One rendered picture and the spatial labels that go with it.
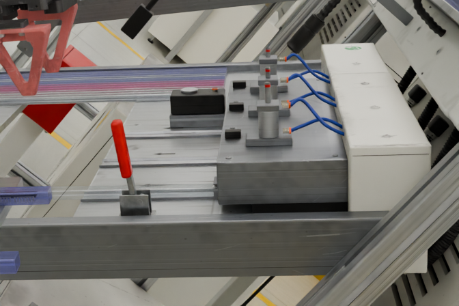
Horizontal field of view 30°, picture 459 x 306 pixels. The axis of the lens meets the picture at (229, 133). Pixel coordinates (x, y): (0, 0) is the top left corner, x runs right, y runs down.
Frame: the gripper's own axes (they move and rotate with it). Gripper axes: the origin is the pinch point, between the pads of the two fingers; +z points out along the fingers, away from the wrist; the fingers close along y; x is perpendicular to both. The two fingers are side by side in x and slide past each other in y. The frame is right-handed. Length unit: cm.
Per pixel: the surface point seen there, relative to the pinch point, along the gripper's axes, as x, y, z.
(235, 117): -19.7, 10.2, 9.0
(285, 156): -25.7, -4.4, 9.2
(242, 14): 5, 459, 77
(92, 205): -4.2, -2.2, 14.3
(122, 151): -9.3, -6.7, 6.8
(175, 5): 3, 135, 15
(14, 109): 16.3, 36.7, 13.7
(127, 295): 7, 53, 56
